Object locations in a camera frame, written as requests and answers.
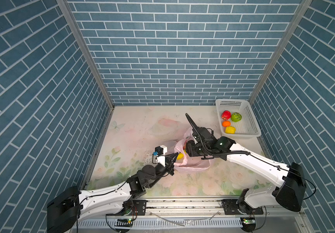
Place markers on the orange fruit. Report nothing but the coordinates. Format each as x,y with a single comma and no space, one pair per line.
226,123

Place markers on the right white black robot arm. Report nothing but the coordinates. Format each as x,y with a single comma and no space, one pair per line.
288,184

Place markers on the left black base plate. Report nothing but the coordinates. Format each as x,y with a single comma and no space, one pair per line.
137,206

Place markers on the aluminium mounting rail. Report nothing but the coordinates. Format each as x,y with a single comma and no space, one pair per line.
177,207

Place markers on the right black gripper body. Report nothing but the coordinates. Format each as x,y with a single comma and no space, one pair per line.
195,150

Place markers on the red fruit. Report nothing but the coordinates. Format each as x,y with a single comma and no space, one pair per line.
226,115

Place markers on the pink plastic bag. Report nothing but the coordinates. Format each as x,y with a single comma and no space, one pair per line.
188,164

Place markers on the yellow banana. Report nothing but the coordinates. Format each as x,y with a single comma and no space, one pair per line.
180,156

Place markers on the white slotted cable duct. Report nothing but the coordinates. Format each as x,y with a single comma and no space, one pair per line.
159,223

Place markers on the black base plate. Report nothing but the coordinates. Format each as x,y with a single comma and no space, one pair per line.
137,206
232,207

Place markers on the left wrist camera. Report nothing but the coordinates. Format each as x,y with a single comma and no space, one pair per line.
158,156

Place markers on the white plastic mesh basket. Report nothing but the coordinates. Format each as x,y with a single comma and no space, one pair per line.
248,127

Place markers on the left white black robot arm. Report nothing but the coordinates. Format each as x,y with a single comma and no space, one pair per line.
74,205

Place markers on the green fruit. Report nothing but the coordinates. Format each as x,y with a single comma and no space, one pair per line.
236,117

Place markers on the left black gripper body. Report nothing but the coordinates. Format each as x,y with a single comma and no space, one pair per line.
158,172

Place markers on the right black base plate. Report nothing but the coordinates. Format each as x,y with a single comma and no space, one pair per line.
232,207

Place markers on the yellow lemon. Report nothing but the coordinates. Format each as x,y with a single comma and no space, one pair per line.
230,130

